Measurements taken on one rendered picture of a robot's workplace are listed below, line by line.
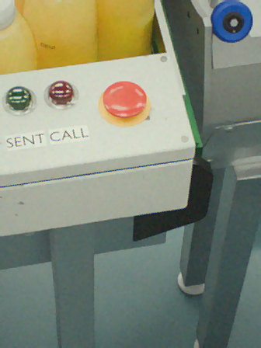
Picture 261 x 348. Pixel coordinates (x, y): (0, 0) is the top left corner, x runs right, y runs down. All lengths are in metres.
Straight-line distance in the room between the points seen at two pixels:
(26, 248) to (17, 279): 0.86
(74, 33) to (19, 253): 0.30
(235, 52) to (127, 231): 0.23
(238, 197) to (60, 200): 0.59
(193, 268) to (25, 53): 1.02
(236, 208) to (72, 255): 0.48
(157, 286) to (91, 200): 1.14
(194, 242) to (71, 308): 0.72
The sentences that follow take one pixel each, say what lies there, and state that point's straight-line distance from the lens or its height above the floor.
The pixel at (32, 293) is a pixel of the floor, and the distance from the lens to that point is 2.00.
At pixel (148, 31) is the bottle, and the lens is 1.07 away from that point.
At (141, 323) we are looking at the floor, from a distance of 1.97.
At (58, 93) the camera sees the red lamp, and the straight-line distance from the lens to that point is 0.85.
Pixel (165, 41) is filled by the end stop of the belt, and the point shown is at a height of 0.98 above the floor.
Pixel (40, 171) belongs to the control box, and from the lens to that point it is 0.82.
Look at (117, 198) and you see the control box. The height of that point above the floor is 1.04.
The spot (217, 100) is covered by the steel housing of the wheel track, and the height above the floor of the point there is 0.87.
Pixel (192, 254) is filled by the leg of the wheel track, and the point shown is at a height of 0.16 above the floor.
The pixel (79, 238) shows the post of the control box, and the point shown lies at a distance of 0.99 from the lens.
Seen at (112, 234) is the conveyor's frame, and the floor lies 0.78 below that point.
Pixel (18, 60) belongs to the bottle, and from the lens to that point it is 0.95.
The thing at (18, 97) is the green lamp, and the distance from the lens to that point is 0.85.
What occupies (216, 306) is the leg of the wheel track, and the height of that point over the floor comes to 0.24.
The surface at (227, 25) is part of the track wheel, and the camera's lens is 1.10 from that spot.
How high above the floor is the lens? 1.79
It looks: 57 degrees down
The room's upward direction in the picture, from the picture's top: 2 degrees clockwise
